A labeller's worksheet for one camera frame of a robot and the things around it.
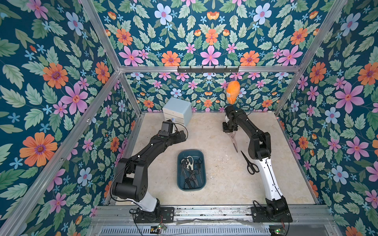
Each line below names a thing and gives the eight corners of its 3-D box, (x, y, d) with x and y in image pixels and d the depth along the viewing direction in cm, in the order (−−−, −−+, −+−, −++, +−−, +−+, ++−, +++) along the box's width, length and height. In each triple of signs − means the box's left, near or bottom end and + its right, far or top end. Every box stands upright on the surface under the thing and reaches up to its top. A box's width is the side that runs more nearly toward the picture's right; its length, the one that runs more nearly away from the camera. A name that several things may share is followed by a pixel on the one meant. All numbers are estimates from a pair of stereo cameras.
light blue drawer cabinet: (165, 123, 116) (160, 108, 103) (174, 111, 124) (171, 96, 112) (186, 130, 111) (184, 116, 98) (194, 118, 119) (193, 103, 107)
